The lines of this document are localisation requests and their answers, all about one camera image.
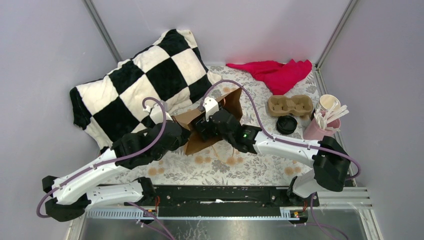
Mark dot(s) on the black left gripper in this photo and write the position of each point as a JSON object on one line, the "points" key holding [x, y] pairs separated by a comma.
{"points": [[183, 139]]}

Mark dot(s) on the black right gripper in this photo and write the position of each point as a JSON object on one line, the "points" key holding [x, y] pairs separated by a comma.
{"points": [[202, 125]]}

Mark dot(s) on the brown paper bag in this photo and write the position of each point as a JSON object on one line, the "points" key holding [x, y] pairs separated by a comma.
{"points": [[229, 101]]}

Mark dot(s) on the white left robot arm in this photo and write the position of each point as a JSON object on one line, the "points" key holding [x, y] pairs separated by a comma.
{"points": [[70, 196]]}

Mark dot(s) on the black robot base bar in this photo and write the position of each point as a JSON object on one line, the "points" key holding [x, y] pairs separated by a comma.
{"points": [[231, 202]]}

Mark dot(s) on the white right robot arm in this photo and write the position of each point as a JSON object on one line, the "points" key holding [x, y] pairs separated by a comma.
{"points": [[327, 159]]}

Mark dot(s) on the floral patterned table mat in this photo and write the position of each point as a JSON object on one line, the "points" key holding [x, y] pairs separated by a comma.
{"points": [[221, 164]]}

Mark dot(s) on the black white checkered blanket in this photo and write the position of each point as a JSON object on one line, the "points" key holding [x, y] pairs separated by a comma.
{"points": [[170, 70]]}

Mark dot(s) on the red cloth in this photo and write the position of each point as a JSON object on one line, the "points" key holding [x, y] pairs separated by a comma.
{"points": [[279, 78]]}

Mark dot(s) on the brown cardboard cup carrier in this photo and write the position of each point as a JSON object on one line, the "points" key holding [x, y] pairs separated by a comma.
{"points": [[297, 105]]}

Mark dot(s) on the pink straw holder cup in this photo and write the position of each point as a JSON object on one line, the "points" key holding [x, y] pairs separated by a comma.
{"points": [[314, 132]]}

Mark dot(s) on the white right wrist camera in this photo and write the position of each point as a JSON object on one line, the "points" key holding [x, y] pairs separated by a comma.
{"points": [[211, 106]]}

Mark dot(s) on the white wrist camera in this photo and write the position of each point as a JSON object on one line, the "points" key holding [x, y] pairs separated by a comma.
{"points": [[211, 106], [156, 113]]}

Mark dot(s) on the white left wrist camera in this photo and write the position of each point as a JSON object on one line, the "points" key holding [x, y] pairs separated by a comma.
{"points": [[156, 113]]}

